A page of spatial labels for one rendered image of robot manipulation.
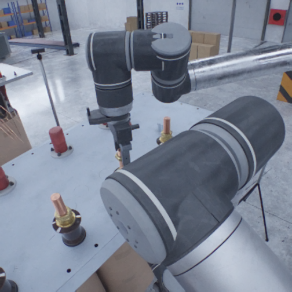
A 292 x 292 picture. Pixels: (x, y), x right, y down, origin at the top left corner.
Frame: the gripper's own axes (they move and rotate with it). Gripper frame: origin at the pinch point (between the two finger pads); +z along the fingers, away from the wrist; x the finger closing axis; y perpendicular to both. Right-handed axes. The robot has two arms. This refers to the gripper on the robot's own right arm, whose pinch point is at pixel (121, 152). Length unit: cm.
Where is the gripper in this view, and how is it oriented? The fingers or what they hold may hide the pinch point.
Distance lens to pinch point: 76.5
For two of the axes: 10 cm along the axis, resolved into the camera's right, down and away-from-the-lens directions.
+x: -3.8, -5.3, 7.6
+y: 9.3, -2.5, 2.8
